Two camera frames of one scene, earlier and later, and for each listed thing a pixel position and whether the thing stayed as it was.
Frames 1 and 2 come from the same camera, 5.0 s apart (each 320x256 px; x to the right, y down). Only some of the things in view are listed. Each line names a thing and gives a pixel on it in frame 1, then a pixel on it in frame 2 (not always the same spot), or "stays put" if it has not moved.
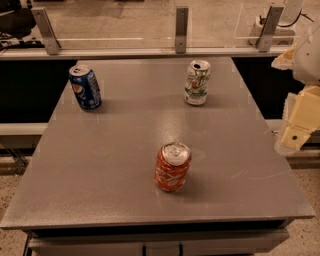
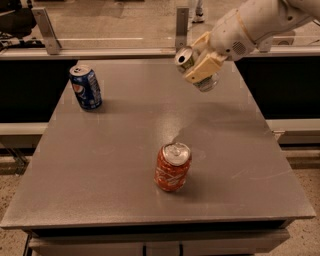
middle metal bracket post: [181, 29] stays put
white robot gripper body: [308, 61] -> [229, 37]
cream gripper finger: [302, 117] -> [207, 67]
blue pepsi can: [86, 87] stays put
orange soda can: [171, 167] stays put
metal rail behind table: [144, 53] stays put
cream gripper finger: [284, 60] -> [202, 42]
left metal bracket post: [46, 30] stays put
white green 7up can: [197, 82] -> [184, 60]
